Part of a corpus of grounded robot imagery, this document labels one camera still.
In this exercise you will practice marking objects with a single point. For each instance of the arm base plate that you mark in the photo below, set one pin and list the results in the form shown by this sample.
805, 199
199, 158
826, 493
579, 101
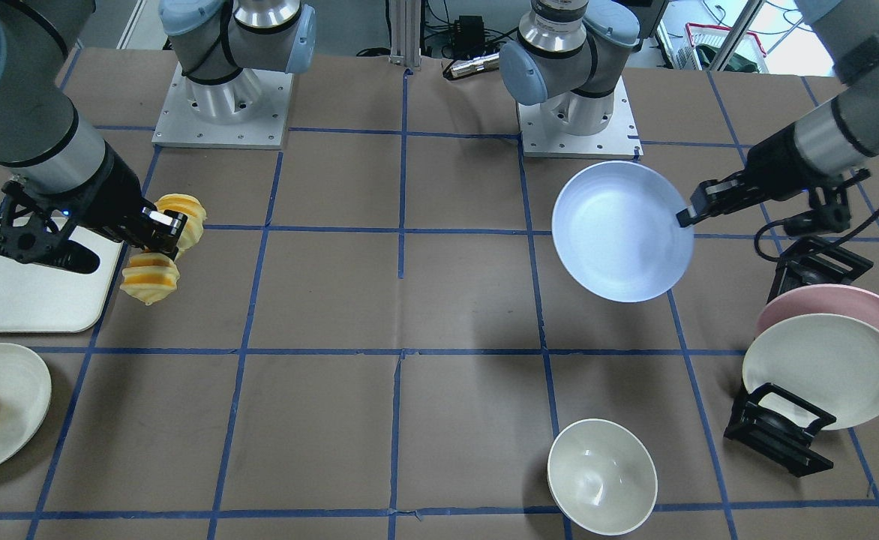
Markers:
575, 126
248, 112

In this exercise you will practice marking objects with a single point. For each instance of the aluminium frame post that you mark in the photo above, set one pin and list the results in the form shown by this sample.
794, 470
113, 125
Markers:
405, 21

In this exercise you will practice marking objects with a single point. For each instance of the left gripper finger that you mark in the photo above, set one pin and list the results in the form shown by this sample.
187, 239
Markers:
699, 210
725, 195

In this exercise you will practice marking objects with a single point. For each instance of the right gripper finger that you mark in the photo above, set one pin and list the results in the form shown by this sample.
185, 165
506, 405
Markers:
163, 242
164, 226

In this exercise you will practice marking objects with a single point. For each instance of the black plate rack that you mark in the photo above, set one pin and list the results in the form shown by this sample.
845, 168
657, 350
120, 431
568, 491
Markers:
768, 414

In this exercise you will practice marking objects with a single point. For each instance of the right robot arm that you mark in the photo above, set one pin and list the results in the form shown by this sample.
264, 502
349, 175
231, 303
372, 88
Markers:
66, 176

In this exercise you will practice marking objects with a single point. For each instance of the yellow twisted bread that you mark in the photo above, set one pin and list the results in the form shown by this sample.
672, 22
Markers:
151, 277

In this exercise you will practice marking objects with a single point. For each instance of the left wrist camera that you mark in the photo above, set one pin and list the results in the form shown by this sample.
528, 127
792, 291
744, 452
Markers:
828, 212

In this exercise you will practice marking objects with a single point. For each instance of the silver cable connector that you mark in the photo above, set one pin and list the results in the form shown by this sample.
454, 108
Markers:
463, 68

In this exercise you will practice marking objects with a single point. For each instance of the cream plate in rack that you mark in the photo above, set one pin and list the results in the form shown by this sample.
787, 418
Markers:
828, 360

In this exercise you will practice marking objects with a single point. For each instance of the blue plate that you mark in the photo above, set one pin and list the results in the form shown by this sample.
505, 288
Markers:
615, 230

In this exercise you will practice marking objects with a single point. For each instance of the cream rectangular tray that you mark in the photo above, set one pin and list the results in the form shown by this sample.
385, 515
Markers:
38, 300

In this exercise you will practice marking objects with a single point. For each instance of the cream bowl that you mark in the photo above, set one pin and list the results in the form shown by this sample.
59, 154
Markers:
602, 477

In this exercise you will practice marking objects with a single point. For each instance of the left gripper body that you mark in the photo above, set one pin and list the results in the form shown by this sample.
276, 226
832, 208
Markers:
773, 164

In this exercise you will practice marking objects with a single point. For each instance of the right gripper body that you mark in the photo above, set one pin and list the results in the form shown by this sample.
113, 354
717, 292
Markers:
112, 196

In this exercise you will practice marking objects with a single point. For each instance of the cream plate with lemon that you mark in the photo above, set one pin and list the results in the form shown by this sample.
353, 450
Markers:
25, 396

